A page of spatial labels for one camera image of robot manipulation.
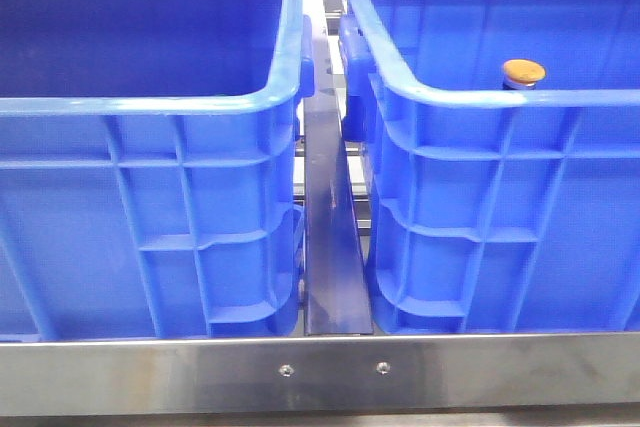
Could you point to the yellow button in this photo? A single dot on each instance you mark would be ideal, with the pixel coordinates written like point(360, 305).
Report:
point(522, 74)

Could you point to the blue crate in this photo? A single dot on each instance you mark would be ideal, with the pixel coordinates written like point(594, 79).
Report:
point(147, 161)
point(493, 210)

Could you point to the steel front rail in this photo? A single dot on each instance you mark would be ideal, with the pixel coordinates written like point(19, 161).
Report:
point(366, 373)

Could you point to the blue crate front left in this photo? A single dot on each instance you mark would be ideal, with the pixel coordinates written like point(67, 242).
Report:
point(147, 161)

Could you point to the blue crate front right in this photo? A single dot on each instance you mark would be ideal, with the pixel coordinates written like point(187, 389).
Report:
point(493, 210)

